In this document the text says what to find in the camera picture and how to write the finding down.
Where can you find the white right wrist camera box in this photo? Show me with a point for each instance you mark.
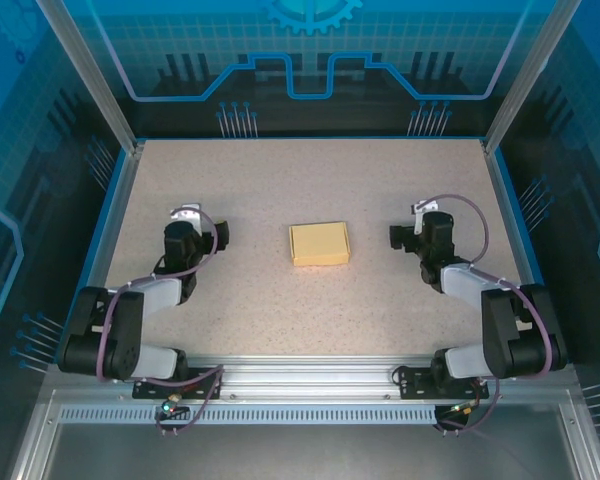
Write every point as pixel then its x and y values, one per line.
pixel 425 212

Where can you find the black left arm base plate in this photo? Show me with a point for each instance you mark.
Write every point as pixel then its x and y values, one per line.
pixel 200 385

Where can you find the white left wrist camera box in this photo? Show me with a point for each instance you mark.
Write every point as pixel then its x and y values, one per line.
pixel 186 214

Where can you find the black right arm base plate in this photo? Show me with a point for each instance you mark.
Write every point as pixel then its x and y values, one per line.
pixel 415 382

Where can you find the yellow paper box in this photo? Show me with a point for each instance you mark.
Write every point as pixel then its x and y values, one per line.
pixel 320 244

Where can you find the aluminium mounting rail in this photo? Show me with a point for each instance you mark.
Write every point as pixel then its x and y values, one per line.
pixel 305 377

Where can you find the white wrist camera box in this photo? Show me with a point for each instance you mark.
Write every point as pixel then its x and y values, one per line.
pixel 186 214
pixel 425 212

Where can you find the metal tray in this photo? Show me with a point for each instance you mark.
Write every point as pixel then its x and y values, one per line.
pixel 305 452

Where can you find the blue circuit print back panel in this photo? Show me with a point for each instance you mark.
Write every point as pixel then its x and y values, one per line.
pixel 300 60

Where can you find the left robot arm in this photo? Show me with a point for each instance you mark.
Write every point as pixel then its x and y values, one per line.
pixel 120 335

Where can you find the aluminium frame post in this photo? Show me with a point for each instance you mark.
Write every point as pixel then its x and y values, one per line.
pixel 525 75
pixel 95 75

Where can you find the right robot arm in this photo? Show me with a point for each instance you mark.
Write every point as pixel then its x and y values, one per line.
pixel 510 335

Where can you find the blue circuit print side panel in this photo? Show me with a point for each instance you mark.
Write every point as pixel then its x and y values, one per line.
pixel 25 200
pixel 580 200

